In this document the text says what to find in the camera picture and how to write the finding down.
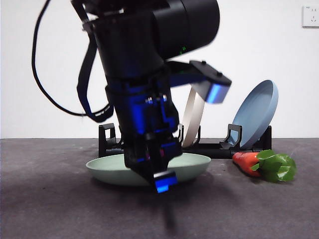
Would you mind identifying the green plate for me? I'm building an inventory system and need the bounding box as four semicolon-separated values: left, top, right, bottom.
85;152;212;187

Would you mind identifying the orange carrot with green leaves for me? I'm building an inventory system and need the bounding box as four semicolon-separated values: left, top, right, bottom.
232;149;298;183

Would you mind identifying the black plate rack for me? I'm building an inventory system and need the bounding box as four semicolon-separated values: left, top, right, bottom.
98;123;272;159

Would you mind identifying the beige plate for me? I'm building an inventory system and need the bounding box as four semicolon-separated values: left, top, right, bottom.
181;86;205;147

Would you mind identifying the blue plate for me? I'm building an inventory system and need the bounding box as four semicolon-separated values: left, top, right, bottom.
231;79;279;149

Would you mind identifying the black flat cable sleeve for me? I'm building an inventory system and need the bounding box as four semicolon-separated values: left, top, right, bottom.
76;44;113;122

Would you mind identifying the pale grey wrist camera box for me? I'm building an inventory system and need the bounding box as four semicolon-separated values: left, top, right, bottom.
166;59;232;104

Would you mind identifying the black round cable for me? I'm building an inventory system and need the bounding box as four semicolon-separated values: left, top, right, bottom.
31;0;87;117

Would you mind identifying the white wall socket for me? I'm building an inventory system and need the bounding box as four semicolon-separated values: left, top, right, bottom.
302;5;319;28

